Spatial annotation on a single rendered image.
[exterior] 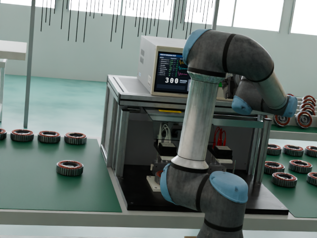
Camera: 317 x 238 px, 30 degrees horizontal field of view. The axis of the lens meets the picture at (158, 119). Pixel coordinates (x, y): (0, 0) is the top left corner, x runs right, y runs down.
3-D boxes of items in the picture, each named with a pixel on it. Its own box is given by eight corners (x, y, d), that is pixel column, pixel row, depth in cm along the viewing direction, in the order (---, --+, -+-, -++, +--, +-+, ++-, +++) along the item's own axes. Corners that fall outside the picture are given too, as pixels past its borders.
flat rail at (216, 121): (266, 128, 255) (267, 122, 254) (124, 119, 241) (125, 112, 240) (265, 127, 256) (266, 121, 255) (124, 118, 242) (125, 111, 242)
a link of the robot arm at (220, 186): (234, 231, 169) (241, 187, 166) (192, 217, 175) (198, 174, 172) (249, 219, 179) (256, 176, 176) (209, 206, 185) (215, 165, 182)
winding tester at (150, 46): (250, 102, 254) (257, 55, 249) (151, 95, 244) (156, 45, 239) (222, 84, 291) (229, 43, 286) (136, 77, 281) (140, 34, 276)
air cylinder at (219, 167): (223, 178, 259) (225, 166, 258) (207, 177, 258) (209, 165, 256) (220, 174, 264) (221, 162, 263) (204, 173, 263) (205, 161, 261)
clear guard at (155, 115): (215, 143, 224) (217, 127, 223) (154, 139, 219) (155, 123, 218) (193, 121, 255) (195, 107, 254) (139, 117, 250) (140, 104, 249)
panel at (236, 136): (250, 170, 275) (260, 107, 268) (109, 163, 261) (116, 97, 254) (249, 169, 276) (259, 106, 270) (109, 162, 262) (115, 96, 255)
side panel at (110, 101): (113, 167, 263) (120, 97, 256) (106, 167, 262) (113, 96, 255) (106, 148, 290) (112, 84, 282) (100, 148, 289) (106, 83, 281)
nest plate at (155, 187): (189, 192, 237) (190, 190, 236) (153, 191, 233) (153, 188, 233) (180, 179, 251) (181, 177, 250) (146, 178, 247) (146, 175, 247)
